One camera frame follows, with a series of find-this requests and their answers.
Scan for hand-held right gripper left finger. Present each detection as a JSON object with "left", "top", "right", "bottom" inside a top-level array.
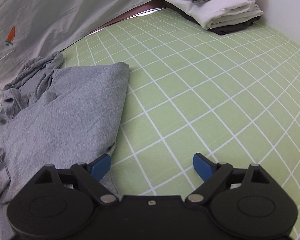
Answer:
[{"left": 34, "top": 153, "right": 120, "bottom": 203}]

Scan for grey carrot print sheet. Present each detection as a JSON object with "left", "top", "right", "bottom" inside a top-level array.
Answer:
[{"left": 0, "top": 0, "right": 157, "bottom": 117}]

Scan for dark grey folded garment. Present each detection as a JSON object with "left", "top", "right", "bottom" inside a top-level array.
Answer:
[{"left": 162, "top": 0, "right": 262, "bottom": 36}]

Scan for stack of folded clothes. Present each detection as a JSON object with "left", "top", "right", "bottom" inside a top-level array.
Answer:
[{"left": 146, "top": 0, "right": 265, "bottom": 30}]

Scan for green grid bed sheet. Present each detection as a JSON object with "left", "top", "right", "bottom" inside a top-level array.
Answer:
[{"left": 0, "top": 5, "right": 300, "bottom": 240}]

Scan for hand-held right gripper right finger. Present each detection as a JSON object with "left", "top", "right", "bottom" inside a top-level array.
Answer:
[{"left": 186, "top": 153, "right": 270, "bottom": 203}]

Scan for grey zip hoodie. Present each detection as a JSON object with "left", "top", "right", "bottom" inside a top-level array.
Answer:
[{"left": 0, "top": 51, "right": 130, "bottom": 240}]

